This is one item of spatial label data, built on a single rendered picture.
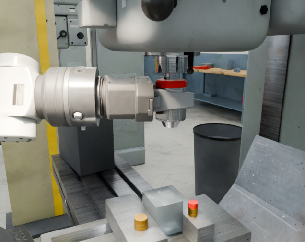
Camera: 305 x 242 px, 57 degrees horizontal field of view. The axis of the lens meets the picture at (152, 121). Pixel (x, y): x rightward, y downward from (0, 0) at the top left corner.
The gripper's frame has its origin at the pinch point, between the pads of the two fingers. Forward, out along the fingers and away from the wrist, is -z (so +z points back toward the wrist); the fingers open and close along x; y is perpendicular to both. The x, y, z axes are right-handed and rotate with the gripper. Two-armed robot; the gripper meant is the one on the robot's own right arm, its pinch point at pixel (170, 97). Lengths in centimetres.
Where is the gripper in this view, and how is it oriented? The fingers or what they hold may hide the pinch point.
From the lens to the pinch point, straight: 43.1
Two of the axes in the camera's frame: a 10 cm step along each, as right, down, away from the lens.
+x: -0.9, -2.5, 9.6
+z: -10.0, 0.1, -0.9
